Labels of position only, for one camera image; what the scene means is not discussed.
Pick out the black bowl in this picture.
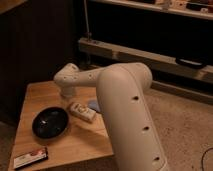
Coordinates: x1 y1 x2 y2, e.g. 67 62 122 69
32 107 69 139

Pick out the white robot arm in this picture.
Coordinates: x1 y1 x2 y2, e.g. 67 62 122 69
54 63 170 171

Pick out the blue sponge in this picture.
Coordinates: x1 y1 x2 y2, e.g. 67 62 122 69
88 101 100 112

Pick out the wooden table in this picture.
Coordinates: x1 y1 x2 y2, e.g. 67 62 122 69
8 81 113 171

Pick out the chocolate bar packet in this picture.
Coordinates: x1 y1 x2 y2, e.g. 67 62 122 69
13 147 48 170

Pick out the metal pole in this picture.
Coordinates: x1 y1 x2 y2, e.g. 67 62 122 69
83 0 92 41

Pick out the long grey case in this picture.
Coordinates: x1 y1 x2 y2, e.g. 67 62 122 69
78 37 213 84

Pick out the upper shelf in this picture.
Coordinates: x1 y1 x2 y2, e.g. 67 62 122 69
91 0 213 21

